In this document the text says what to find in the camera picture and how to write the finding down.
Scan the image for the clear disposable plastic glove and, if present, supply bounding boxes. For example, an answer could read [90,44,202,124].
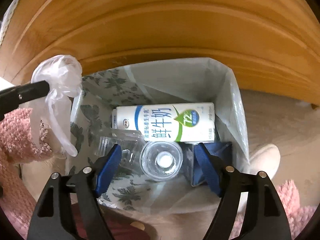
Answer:
[29,55,82,157]

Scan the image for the dark blue cardboard box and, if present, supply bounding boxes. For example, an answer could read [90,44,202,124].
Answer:
[182,141,232,194]

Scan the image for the clear plastic clamshell container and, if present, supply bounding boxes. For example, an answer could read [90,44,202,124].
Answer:
[96,128,147,176]

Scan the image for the white milk carton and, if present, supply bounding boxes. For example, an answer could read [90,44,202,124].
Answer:
[112,102,215,143]

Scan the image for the clear plastic water bottle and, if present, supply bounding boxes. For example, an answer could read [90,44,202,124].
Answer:
[139,141,183,181]

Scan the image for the lined trash bin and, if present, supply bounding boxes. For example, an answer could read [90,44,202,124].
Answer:
[66,58,250,215]

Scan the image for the pink fluffy rug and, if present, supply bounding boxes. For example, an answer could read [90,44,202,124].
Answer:
[1,108,316,239]

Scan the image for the white slipper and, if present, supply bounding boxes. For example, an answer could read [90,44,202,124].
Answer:
[249,144,281,179]

